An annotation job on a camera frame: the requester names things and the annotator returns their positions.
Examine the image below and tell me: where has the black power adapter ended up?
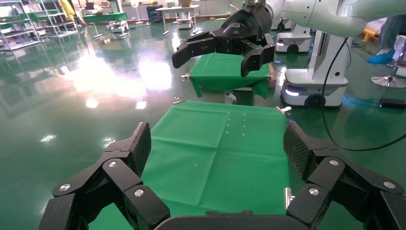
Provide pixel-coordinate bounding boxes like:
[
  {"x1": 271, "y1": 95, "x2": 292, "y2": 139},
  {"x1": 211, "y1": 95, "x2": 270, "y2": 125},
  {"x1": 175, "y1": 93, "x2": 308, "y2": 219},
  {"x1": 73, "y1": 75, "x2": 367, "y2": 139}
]
[{"x1": 379, "y1": 97, "x2": 406, "y2": 110}]

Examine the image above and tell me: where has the person in grey trousers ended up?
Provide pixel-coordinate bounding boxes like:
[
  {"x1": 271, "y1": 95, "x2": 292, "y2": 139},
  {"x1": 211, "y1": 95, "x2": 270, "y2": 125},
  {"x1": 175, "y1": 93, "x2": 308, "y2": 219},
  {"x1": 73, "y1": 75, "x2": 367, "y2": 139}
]
[{"x1": 379, "y1": 14, "x2": 406, "y2": 51}]

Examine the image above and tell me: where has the green table cloth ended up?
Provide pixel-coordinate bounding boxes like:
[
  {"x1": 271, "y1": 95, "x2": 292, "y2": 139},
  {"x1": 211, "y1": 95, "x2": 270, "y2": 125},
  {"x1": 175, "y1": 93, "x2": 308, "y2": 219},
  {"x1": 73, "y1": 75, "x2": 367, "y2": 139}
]
[{"x1": 89, "y1": 101, "x2": 294, "y2": 230}]

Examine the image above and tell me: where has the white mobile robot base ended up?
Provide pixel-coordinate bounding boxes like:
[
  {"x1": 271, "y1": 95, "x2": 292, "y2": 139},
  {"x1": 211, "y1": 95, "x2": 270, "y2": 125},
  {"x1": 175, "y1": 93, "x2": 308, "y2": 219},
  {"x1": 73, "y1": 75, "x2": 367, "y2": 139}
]
[{"x1": 275, "y1": 23, "x2": 313, "y2": 54}]

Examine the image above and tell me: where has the white robot torso and base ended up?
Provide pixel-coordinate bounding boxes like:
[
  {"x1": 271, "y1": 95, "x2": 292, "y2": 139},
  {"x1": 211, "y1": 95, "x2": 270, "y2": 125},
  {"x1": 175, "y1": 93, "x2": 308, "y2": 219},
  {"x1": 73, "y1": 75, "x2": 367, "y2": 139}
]
[{"x1": 281, "y1": 30, "x2": 353, "y2": 109}]

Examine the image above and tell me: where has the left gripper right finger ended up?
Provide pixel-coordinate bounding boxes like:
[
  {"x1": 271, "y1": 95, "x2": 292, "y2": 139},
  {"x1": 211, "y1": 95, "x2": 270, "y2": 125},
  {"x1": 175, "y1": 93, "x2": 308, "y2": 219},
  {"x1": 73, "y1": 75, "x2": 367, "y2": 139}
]
[{"x1": 282, "y1": 120, "x2": 406, "y2": 230}]

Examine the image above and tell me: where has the small white floor robot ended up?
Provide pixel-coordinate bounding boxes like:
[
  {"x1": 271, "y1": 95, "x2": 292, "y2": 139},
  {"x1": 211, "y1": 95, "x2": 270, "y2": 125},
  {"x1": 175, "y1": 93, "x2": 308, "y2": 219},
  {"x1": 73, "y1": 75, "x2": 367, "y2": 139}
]
[
  {"x1": 177, "y1": 17, "x2": 195, "y2": 30},
  {"x1": 106, "y1": 20, "x2": 130, "y2": 37}
]

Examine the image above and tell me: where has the table with green cover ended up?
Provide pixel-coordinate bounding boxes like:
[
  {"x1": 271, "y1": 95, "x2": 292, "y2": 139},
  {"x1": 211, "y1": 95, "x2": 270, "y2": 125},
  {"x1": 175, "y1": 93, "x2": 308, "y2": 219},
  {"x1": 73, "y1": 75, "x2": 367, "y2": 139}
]
[{"x1": 83, "y1": 12, "x2": 128, "y2": 25}]

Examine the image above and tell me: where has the black floor power cable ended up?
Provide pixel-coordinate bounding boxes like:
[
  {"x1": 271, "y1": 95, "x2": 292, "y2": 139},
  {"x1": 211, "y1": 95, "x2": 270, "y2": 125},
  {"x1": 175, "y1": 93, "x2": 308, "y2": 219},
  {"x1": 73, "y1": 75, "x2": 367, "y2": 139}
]
[{"x1": 320, "y1": 36, "x2": 406, "y2": 152}]

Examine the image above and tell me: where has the white pedestal fan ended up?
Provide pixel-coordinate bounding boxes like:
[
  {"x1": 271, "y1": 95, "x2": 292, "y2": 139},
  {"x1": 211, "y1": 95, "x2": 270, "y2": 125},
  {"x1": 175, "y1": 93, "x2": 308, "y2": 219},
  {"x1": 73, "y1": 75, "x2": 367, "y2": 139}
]
[{"x1": 130, "y1": 0, "x2": 144, "y2": 25}]

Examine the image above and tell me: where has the orange floor object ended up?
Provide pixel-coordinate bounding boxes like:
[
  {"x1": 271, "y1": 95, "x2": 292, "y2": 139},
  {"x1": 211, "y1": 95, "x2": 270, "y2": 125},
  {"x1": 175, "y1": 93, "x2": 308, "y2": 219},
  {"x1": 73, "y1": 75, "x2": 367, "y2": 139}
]
[{"x1": 361, "y1": 28, "x2": 376, "y2": 42}]

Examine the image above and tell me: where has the chrome stool with round base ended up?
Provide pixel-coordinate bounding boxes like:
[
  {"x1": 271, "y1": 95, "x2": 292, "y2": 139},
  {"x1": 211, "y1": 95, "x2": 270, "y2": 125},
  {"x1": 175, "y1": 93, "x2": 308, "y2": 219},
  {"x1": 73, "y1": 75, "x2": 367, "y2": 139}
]
[{"x1": 371, "y1": 41, "x2": 406, "y2": 89}]

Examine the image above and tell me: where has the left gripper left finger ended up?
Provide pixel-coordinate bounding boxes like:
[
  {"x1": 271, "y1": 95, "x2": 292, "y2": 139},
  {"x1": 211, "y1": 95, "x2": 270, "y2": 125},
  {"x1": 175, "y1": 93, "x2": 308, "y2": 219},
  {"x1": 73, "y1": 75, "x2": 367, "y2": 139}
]
[{"x1": 38, "y1": 122, "x2": 171, "y2": 230}]

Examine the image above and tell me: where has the grey wire shelf rack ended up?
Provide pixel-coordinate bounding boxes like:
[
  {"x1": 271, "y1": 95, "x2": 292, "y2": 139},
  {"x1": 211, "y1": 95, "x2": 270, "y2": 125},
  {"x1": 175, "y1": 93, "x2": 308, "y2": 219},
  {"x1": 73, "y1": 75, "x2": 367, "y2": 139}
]
[
  {"x1": 38, "y1": 0, "x2": 79, "y2": 38},
  {"x1": 0, "y1": 0, "x2": 42, "y2": 51}
]

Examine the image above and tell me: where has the white work table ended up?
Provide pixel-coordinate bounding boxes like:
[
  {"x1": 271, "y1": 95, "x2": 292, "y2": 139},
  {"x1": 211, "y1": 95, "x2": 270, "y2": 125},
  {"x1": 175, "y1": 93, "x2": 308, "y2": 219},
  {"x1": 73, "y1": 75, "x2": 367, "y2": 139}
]
[{"x1": 155, "y1": 4, "x2": 201, "y2": 35}]

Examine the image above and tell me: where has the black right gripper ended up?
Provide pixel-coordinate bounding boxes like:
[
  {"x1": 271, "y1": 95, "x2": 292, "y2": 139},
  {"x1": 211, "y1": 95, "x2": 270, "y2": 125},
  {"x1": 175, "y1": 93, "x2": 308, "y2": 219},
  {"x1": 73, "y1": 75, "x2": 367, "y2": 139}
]
[{"x1": 171, "y1": 3, "x2": 276, "y2": 79}]

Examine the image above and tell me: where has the far green cloth table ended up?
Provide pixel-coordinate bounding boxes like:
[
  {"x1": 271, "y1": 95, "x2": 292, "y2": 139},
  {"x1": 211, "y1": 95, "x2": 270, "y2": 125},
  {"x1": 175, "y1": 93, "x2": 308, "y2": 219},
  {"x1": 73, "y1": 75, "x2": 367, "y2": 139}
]
[{"x1": 189, "y1": 52, "x2": 272, "y2": 100}]

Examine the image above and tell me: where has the blue shoe cover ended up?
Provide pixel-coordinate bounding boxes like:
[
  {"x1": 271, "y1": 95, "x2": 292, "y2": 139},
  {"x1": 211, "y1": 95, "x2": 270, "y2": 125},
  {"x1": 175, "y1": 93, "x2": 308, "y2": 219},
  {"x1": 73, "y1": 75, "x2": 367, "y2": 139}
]
[{"x1": 368, "y1": 49, "x2": 396, "y2": 65}]

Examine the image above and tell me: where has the black cabinet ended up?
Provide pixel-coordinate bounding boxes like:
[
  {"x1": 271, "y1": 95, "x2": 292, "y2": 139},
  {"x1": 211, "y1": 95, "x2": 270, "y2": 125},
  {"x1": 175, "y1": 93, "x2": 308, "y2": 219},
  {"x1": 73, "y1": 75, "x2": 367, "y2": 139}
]
[{"x1": 146, "y1": 4, "x2": 164, "y2": 23}]

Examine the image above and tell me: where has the white cylinder fitting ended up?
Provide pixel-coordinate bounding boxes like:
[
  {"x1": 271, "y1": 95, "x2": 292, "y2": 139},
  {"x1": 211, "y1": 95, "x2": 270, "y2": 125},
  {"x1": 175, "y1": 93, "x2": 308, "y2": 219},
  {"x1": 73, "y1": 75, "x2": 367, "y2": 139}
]
[{"x1": 224, "y1": 91, "x2": 238, "y2": 105}]

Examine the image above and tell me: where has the person in yellow clothes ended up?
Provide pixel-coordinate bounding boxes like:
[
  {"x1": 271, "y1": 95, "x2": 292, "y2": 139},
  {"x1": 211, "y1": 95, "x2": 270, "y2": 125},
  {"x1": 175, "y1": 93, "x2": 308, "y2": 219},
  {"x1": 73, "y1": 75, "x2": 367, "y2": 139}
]
[{"x1": 58, "y1": 0, "x2": 83, "y2": 26}]

